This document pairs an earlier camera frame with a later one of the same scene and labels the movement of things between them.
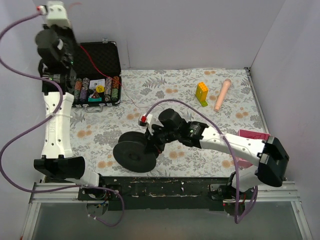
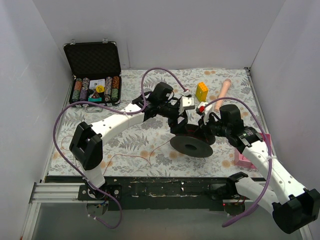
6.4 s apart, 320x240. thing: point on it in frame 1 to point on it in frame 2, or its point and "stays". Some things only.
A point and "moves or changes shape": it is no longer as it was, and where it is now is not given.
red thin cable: [97, 67] moves or changes shape
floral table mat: [224, 98] stays
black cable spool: [129, 152] to [193, 141]
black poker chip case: [98, 82] stays
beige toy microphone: [227, 83] stays
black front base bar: [161, 193] stays
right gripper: [155, 139] to [203, 126]
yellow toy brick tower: [201, 91] stays
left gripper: [69, 33] to [180, 119]
